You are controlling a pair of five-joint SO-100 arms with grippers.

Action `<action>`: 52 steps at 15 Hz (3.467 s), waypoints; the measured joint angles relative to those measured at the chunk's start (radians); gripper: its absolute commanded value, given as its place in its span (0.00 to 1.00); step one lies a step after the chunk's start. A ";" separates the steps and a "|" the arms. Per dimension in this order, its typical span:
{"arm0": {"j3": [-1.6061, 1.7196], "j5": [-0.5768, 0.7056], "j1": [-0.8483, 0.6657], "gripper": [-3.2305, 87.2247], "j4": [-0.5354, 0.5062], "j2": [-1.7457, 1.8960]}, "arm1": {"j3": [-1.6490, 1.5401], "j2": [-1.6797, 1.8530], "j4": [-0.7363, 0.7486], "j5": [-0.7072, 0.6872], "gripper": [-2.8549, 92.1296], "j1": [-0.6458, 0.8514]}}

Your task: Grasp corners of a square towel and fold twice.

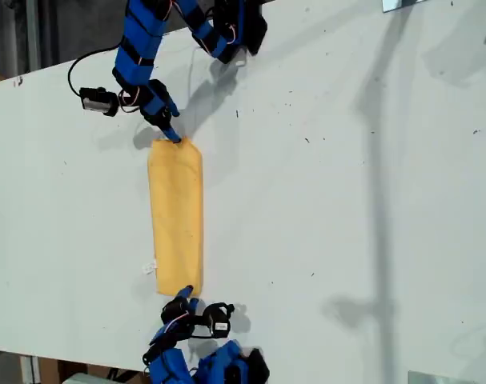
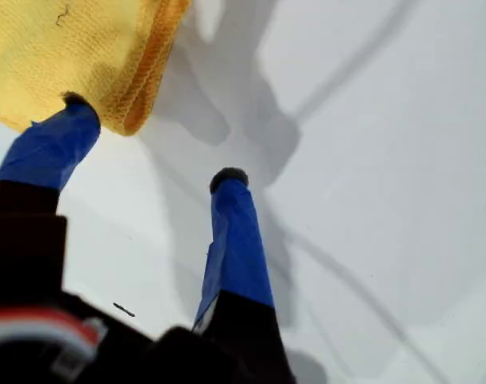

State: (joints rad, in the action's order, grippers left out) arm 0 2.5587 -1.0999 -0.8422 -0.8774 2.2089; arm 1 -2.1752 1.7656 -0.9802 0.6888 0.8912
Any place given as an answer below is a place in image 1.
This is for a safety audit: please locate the yellow square towel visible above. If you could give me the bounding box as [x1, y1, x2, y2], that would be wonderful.
[147, 135, 205, 298]

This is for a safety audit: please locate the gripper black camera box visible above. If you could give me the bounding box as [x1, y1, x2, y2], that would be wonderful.
[202, 302, 236, 339]
[78, 86, 120, 118]

